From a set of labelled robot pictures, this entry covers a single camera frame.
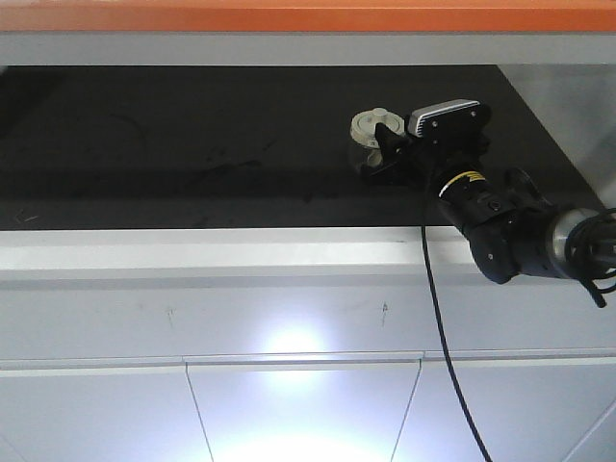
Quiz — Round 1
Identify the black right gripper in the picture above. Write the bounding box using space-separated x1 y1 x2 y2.
360 103 492 193

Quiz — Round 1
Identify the glass jar with beige lid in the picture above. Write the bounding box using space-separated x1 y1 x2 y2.
347 108 407 175

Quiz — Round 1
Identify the white fume hood sash frame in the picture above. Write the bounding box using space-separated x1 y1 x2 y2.
1 29 615 65

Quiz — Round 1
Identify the orange sash handle bar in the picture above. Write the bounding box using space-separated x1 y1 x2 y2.
1 1 615 33

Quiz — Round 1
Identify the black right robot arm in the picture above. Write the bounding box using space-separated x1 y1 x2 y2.
350 99 615 285

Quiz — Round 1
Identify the white base cabinet with doors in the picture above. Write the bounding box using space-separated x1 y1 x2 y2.
1 227 615 461

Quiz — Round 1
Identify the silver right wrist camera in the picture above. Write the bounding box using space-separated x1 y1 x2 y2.
406 99 479 138

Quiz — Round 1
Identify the black cable bundle at wrist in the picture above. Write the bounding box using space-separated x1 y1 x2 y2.
565 207 616 309

